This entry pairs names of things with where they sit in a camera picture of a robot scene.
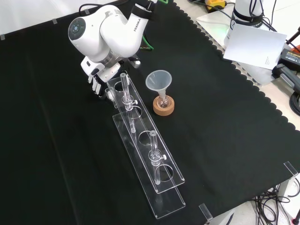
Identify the black tripod with red joint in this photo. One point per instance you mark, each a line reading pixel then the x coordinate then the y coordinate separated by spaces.
pixel 293 38

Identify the black bench cloth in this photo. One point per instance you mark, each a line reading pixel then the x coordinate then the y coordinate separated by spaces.
pixel 211 122

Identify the yellow stop button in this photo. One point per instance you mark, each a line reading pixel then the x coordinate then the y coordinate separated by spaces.
pixel 214 3

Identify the pale board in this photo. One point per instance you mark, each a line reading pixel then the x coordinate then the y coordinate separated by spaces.
pixel 255 47

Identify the black and orange power box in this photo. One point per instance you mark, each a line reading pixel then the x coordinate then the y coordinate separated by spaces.
pixel 290 57

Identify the clear plastic funnel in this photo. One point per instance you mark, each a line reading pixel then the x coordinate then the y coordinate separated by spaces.
pixel 158 80

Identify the clear acrylic funnel stand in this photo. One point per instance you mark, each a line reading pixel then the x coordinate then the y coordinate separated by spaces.
pixel 143 122

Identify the metal base plate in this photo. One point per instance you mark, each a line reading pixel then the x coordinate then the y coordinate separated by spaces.
pixel 211 21

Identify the grey and black clamp tool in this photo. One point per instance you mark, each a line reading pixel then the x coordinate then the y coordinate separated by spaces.
pixel 284 75

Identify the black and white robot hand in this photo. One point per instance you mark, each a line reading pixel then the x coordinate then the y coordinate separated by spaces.
pixel 93 68

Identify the small round-bottom glass flask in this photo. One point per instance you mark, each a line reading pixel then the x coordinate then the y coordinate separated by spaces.
pixel 163 102

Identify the small clear weighing funnel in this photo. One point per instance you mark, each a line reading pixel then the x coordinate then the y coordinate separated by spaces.
pixel 109 93

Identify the clear cloth clip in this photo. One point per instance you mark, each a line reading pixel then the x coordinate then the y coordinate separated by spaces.
pixel 205 212
pixel 290 169

